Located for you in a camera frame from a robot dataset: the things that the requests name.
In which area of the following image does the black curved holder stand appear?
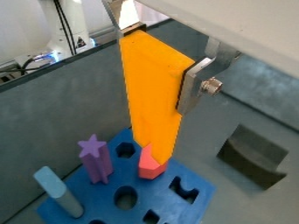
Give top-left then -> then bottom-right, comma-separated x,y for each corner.
218,124 -> 289,190

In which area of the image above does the black cable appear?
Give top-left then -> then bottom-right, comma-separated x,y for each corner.
53,0 -> 79,56

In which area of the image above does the yellow double-square block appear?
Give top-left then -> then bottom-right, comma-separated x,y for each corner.
119,31 -> 194,164

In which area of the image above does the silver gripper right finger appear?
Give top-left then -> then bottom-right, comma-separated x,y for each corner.
177,38 -> 241,116

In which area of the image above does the blue foam shape board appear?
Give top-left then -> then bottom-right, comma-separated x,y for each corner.
38,129 -> 216,224

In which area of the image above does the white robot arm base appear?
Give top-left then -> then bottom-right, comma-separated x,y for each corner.
15,0 -> 95,67

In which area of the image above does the light blue oval peg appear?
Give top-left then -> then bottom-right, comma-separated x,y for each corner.
34,166 -> 85,218

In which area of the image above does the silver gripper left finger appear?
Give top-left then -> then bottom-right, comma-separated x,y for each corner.
102,0 -> 146,39

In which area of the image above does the purple star peg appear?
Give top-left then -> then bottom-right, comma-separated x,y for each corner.
79,135 -> 114,184

